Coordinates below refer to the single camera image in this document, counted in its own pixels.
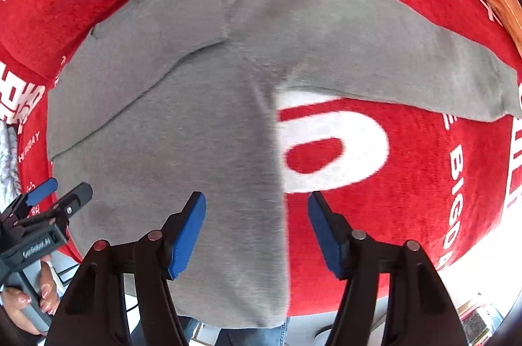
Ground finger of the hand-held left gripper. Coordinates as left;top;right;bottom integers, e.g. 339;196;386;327
16;183;94;228
0;177;58;222

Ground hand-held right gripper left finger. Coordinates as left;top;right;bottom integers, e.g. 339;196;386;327
45;191;207;346

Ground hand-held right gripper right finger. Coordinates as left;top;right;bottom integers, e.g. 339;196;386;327
307;190;469;346

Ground grey knit sweater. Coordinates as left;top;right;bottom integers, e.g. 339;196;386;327
47;0;520;329

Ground person's left hand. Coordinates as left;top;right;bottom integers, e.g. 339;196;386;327
0;260;62;336

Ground white quilted cloth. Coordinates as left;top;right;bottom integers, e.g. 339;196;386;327
0;120;23;216

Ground patterned box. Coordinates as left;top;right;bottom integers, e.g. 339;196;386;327
457;299;506;345

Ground person's blue jeans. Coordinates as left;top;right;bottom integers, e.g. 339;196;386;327
179;314;292;346

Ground red printed blanket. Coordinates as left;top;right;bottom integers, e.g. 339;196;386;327
0;0;522;318

